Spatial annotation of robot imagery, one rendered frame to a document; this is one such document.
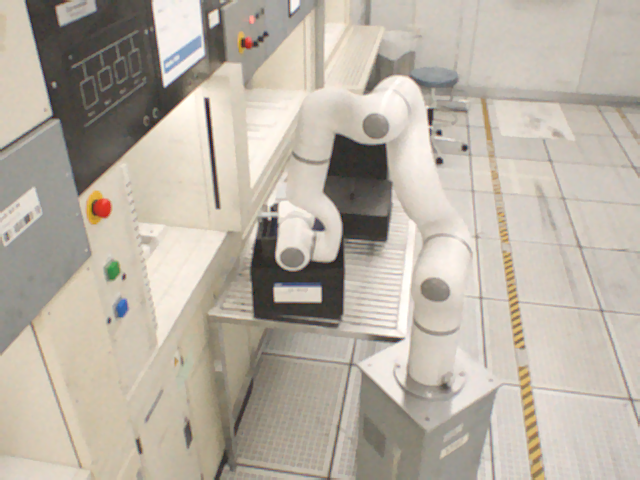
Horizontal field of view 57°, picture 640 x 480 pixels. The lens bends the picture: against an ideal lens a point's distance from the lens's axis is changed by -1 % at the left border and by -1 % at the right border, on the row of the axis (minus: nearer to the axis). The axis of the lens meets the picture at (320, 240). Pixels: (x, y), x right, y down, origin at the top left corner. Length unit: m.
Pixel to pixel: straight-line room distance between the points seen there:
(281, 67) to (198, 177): 1.45
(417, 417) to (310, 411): 1.06
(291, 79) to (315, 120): 2.00
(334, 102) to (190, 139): 0.74
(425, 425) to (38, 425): 0.87
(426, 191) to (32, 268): 0.78
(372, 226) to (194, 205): 0.63
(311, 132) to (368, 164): 1.18
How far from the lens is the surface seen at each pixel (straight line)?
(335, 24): 4.67
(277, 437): 2.48
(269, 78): 3.33
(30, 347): 1.20
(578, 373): 2.94
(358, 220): 2.13
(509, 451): 2.54
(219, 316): 1.84
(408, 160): 1.29
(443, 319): 1.46
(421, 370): 1.58
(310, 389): 2.64
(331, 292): 1.76
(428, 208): 1.32
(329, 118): 1.29
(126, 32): 1.33
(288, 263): 1.48
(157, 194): 2.05
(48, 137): 1.08
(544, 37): 5.96
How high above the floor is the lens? 1.92
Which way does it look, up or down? 33 degrees down
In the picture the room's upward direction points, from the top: straight up
